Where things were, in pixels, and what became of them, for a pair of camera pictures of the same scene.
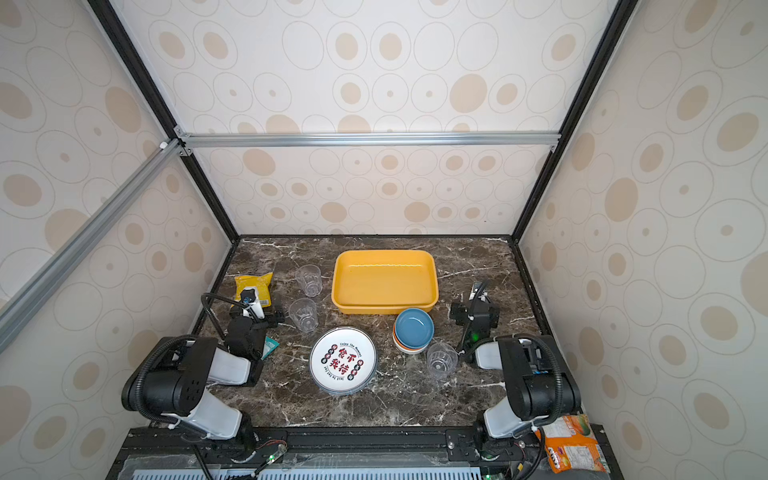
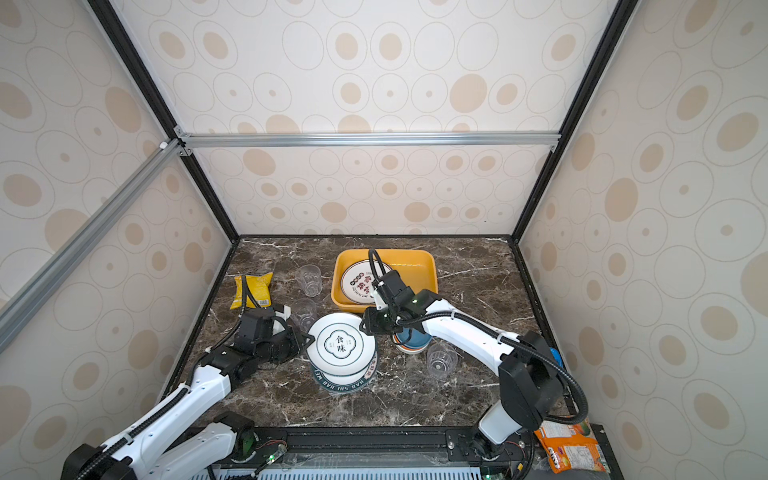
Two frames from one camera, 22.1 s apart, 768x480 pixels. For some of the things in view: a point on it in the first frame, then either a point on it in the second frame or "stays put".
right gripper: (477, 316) → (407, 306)
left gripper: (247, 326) → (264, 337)
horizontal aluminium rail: (459, 138) stays put
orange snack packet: (571, 445) stays put
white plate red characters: (343, 361) → (356, 280)
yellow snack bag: (263, 285) stays put
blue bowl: (414, 327) stays put
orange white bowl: (404, 348) stays put
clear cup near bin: (309, 276) stays put
